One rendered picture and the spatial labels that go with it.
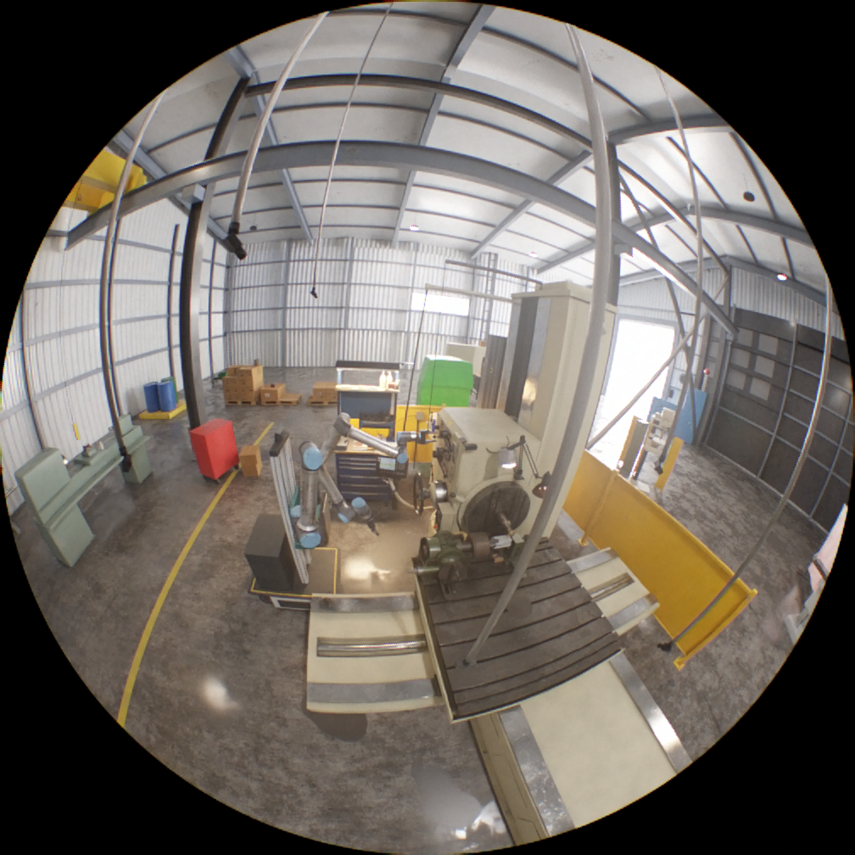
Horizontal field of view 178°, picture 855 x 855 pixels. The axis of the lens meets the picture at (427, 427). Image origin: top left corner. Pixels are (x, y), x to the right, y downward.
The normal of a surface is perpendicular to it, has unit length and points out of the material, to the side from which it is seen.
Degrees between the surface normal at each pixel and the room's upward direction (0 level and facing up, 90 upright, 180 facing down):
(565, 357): 90
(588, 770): 0
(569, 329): 90
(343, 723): 0
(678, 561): 90
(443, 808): 0
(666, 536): 90
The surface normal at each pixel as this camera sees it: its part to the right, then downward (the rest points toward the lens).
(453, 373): 0.21, 0.29
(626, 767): 0.10, -0.92
